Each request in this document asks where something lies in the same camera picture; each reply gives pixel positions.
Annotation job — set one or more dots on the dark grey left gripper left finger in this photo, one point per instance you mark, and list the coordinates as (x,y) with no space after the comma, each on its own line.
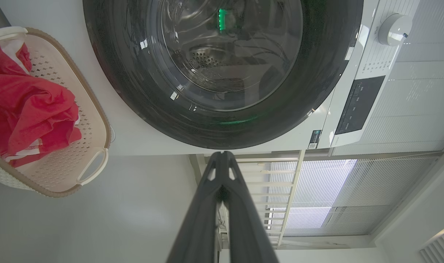
(200,219)

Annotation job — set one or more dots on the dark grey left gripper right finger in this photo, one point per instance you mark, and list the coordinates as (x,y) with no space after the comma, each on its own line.
(243,226)

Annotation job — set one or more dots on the red and white garment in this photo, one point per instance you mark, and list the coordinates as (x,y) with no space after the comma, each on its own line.
(28,106)

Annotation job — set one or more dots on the white front-load washing machine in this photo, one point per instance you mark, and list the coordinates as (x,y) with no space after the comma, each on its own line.
(134,135)

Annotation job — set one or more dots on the white perforated laundry basket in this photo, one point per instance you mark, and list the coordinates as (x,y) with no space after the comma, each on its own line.
(61,168)

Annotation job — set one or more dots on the small dark QR sticker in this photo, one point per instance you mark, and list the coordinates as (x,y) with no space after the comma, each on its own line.
(314,140)

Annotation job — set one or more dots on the white window blinds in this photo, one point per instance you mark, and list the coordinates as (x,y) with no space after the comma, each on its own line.
(353,190)

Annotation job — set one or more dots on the black display panel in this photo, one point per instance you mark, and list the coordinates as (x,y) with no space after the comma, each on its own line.
(359,106)

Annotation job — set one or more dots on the white slatted air vent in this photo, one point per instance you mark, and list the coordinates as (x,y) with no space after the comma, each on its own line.
(441,246)

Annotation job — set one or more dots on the white control knob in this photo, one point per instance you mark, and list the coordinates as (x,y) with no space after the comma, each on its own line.
(393,29)

